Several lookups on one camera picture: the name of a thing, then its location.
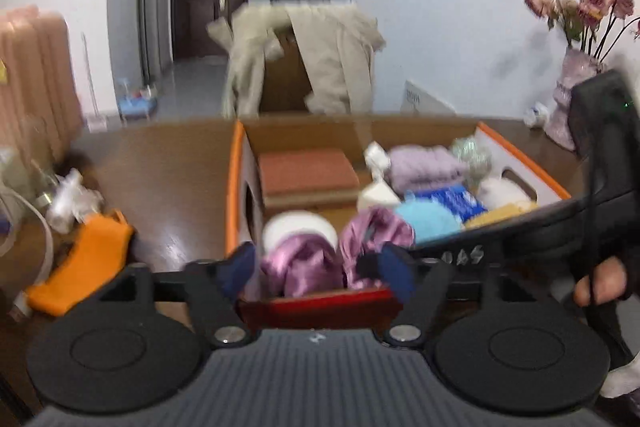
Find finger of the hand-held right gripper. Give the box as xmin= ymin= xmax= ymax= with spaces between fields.
xmin=356 ymin=249 xmax=385 ymax=280

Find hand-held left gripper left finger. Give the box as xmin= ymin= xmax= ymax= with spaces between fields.
xmin=97 ymin=241 xmax=257 ymax=349

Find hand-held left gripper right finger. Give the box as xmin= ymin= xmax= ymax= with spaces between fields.
xmin=378 ymin=244 xmax=536 ymax=349

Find pink satin cloth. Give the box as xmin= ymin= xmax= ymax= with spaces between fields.
xmin=340 ymin=207 xmax=416 ymax=290
xmin=260 ymin=234 xmax=343 ymax=298

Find light blue round cloth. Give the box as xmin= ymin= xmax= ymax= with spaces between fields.
xmin=394 ymin=199 xmax=466 ymax=244

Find white roll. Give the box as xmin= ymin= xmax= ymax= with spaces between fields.
xmin=262 ymin=211 xmax=340 ymax=258

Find blue tissue pack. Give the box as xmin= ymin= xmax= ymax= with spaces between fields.
xmin=405 ymin=186 xmax=488 ymax=223

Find lilac fluffy towel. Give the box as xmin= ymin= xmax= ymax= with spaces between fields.
xmin=387 ymin=146 xmax=471 ymax=195

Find yellow and white plush toy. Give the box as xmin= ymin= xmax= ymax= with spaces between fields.
xmin=465 ymin=177 xmax=538 ymax=230

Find red cardboard box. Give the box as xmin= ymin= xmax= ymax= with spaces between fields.
xmin=225 ymin=119 xmax=572 ymax=333

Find person's right hand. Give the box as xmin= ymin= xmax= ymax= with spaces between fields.
xmin=574 ymin=243 xmax=640 ymax=308

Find pink vase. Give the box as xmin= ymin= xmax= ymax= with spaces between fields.
xmin=545 ymin=47 xmax=606 ymax=152

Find white crumpled tissue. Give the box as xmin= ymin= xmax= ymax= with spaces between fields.
xmin=524 ymin=102 xmax=551 ymax=128

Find white crumpled cloth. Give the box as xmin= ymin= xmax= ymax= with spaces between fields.
xmin=365 ymin=142 xmax=392 ymax=181

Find clear crinkled plastic bag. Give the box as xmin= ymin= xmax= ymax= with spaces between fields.
xmin=452 ymin=137 xmax=493 ymax=180

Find orange cloth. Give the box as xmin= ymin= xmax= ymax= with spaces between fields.
xmin=25 ymin=212 xmax=136 ymax=315

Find white panel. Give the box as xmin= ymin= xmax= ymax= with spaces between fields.
xmin=405 ymin=79 xmax=457 ymax=114

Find crumpled clear plastic bags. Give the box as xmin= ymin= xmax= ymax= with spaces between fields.
xmin=50 ymin=169 xmax=104 ymax=234

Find small blue stool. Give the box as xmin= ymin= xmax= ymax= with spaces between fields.
xmin=117 ymin=79 xmax=161 ymax=124

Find brown wooden chair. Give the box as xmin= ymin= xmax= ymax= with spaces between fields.
xmin=260 ymin=32 xmax=312 ymax=112

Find beige coat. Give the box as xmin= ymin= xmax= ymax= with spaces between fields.
xmin=207 ymin=2 xmax=386 ymax=118

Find peach ribbed suitcase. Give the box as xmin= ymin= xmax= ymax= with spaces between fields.
xmin=0 ymin=6 xmax=83 ymax=150

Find white cable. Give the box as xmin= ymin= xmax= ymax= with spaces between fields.
xmin=0 ymin=187 xmax=55 ymax=280

